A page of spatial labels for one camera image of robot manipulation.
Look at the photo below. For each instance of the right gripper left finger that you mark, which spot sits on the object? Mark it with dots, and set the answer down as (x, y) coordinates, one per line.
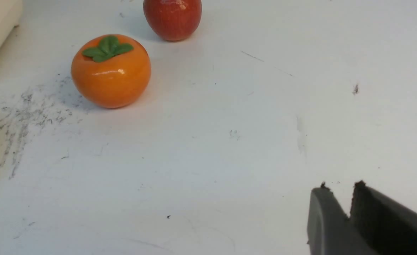
(329, 229)

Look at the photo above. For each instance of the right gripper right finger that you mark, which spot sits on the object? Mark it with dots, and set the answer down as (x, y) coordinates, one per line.
(387, 226)

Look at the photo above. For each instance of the red apple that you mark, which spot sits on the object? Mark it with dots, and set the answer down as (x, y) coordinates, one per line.
(173, 20)

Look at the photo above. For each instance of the orange persimmon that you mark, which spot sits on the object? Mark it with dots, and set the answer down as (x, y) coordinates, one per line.
(111, 71)

